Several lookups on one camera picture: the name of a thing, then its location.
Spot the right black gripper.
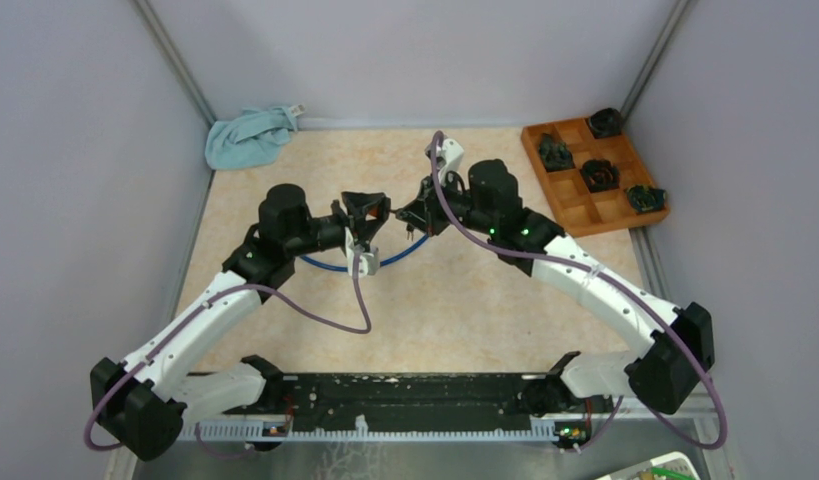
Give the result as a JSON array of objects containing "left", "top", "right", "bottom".
[{"left": 397, "top": 169, "right": 496, "bottom": 239}]

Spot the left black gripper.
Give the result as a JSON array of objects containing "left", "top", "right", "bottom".
[{"left": 286, "top": 191, "right": 387, "bottom": 258}]

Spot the blue cable lock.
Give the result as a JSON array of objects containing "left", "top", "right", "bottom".
[{"left": 300, "top": 235, "right": 429, "bottom": 273}]

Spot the orange black padlock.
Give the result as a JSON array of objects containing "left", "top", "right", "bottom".
[{"left": 366, "top": 202, "right": 389, "bottom": 224}]

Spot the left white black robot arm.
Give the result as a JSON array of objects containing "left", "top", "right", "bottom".
[{"left": 82, "top": 183, "right": 391, "bottom": 460}]

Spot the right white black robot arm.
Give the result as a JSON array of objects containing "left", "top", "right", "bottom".
[{"left": 396, "top": 159, "right": 714, "bottom": 414}]

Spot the light blue towel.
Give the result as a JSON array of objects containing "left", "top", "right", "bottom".
[{"left": 204, "top": 104, "right": 306, "bottom": 171}]

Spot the dark green object left tray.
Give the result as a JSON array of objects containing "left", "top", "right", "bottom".
[{"left": 538, "top": 133, "right": 575, "bottom": 172}]

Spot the dark green object tray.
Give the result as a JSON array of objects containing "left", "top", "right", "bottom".
[
  {"left": 538, "top": 133, "right": 575, "bottom": 172},
  {"left": 625, "top": 184, "right": 667, "bottom": 215}
]

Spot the wooden compartment tray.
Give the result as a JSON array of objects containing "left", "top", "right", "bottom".
[{"left": 521, "top": 117, "right": 670, "bottom": 237}]

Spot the dark object centre tray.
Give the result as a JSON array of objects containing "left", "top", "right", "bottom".
[{"left": 579, "top": 159, "right": 620, "bottom": 193}]

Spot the dark object top tray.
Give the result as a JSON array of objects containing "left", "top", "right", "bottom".
[{"left": 586, "top": 107, "right": 624, "bottom": 140}]

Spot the dark green object right tray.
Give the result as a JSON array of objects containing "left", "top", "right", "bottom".
[{"left": 625, "top": 184, "right": 667, "bottom": 215}]

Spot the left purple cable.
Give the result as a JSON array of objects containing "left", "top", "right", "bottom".
[{"left": 82, "top": 248, "right": 374, "bottom": 460}]

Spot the purple cable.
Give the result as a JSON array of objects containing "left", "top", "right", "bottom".
[
  {"left": 82, "top": 248, "right": 374, "bottom": 460},
  {"left": 430, "top": 130, "right": 730, "bottom": 453}
]

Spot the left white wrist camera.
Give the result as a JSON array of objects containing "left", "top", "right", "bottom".
[{"left": 342, "top": 228, "right": 381, "bottom": 278}]

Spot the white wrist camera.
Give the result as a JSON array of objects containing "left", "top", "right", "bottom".
[
  {"left": 425, "top": 138, "right": 465, "bottom": 185},
  {"left": 342, "top": 228, "right": 381, "bottom": 278}
]

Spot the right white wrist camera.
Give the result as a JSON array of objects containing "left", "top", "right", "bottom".
[{"left": 425, "top": 138, "right": 465, "bottom": 185}]

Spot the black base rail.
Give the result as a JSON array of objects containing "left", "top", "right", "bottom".
[{"left": 220, "top": 372, "right": 616, "bottom": 435}]

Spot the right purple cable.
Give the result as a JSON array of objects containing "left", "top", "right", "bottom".
[{"left": 430, "top": 130, "right": 730, "bottom": 453}]

